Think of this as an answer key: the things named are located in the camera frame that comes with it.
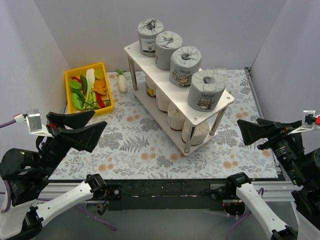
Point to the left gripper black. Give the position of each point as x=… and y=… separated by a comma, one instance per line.
x=57, y=131

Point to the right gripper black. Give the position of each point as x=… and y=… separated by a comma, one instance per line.
x=276, y=135

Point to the beige roll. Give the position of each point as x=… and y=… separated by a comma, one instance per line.
x=162, y=101
x=175, y=118
x=201, y=132
x=151, y=88

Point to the grey roll with QR label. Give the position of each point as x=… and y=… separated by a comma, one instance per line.
x=147, y=31

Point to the grey roll with cartoon label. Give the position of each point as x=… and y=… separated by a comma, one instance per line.
x=166, y=43

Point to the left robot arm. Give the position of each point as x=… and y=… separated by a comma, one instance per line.
x=26, y=173

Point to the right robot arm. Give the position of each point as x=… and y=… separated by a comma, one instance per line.
x=303, y=169

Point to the white two-tier shelf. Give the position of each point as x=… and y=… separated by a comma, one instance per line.
x=178, y=97

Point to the green leafy vegetable toy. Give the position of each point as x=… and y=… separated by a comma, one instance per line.
x=77, y=101

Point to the white bok choy toy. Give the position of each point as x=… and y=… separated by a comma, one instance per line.
x=90, y=77

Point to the orange ginger toy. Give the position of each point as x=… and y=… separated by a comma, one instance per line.
x=100, y=87

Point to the green pepper toy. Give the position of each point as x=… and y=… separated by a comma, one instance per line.
x=84, y=84

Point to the red chili toy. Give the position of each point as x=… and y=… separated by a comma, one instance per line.
x=76, y=78

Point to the floral table mat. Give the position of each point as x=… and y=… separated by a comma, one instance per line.
x=134, y=146

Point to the yellow plastic bin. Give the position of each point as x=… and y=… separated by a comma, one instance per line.
x=101, y=104

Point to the yellow green fruit toy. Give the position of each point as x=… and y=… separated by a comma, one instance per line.
x=99, y=74

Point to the white radish toy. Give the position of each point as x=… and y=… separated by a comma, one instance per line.
x=121, y=81

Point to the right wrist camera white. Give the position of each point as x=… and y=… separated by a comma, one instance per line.
x=310, y=122

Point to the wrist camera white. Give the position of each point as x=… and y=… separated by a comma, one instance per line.
x=310, y=122
x=32, y=118

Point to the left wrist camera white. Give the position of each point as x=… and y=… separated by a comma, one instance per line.
x=32, y=118

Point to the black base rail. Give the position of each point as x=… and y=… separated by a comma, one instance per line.
x=163, y=194

